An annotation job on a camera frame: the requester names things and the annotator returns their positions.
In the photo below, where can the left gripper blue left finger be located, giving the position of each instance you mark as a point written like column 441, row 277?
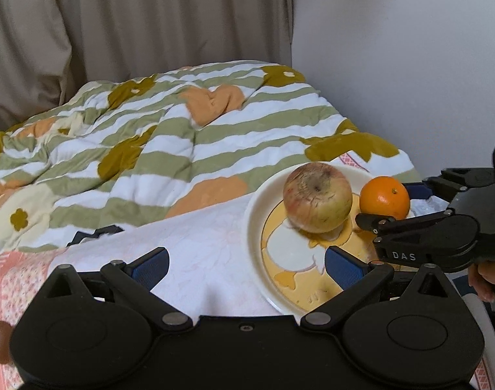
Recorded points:
column 134, row 281

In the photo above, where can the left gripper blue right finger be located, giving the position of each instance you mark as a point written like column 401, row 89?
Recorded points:
column 360, row 282

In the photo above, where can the large orange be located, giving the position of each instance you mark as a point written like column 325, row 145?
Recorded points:
column 385, row 196

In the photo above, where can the large blemished apple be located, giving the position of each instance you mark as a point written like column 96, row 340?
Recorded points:
column 317, row 197

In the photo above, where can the person's hand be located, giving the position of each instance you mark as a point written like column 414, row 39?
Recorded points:
column 478, row 275

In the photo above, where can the black box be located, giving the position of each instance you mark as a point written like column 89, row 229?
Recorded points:
column 81, row 236

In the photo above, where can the cream bowl with duck print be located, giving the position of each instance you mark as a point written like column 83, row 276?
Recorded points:
column 287, row 265

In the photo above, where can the pink floral table cloth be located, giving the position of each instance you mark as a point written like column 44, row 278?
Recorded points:
column 398, row 323

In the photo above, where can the striped floral duvet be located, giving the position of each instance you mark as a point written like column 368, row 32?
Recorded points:
column 132, row 153

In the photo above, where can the beige curtain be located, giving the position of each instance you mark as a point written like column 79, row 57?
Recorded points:
column 50, row 48

